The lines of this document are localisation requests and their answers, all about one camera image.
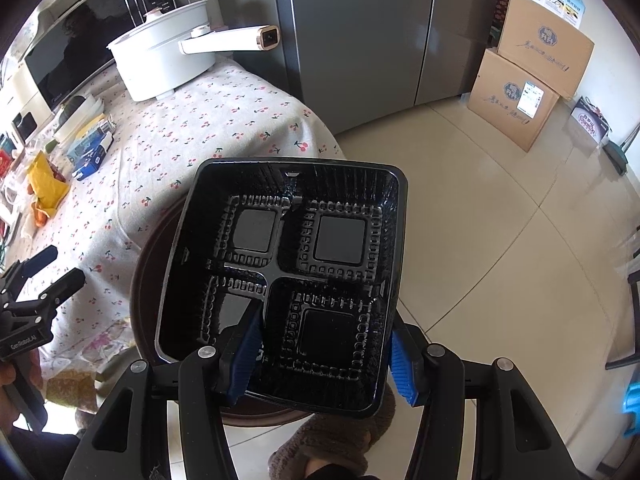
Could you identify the upper cardboard box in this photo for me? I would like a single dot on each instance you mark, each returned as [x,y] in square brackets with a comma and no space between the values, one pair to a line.
[546,46]

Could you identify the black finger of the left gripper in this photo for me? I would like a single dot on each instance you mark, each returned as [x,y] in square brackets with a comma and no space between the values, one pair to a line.
[61,290]

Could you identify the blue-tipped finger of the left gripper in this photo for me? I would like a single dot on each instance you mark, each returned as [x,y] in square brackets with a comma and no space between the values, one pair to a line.
[40,258]

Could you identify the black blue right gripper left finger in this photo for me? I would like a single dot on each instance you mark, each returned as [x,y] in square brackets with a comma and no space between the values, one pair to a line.
[128,437]

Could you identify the person's left hand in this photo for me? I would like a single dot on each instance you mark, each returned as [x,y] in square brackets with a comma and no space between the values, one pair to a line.
[7,376]

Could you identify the grey refrigerator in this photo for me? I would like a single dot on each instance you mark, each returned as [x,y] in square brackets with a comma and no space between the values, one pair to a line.
[354,61]

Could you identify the white electric cooking pot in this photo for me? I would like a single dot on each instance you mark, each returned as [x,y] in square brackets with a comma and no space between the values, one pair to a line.
[170,49]

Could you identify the green dustpan broom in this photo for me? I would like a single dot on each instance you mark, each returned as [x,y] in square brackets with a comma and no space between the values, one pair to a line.
[616,152]

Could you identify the cherry pattern tablecloth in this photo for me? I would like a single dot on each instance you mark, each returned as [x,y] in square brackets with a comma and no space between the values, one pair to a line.
[105,220]

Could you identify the yellow plastic bag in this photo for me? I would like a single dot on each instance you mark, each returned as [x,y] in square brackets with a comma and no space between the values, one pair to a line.
[48,191]

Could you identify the lower cardboard box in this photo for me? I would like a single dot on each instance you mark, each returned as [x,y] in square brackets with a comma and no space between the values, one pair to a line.
[511,100]

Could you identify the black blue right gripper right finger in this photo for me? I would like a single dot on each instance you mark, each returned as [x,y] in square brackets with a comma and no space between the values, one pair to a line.
[514,436]

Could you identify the black microwave oven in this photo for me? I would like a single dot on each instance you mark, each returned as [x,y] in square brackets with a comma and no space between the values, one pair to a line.
[71,43]

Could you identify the cardboard box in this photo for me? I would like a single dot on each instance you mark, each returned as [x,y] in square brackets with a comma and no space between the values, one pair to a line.
[511,100]
[546,46]

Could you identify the white bag on floor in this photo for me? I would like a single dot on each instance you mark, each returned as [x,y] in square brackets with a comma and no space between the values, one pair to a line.
[591,119]

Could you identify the black plastic food tray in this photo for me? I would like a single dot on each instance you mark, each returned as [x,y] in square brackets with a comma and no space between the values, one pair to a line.
[318,244]

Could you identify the blue cookie box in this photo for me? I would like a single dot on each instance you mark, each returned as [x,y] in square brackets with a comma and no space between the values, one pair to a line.
[91,161]

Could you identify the brown round trash bin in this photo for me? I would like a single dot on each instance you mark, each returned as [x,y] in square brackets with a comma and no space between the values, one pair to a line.
[150,284]

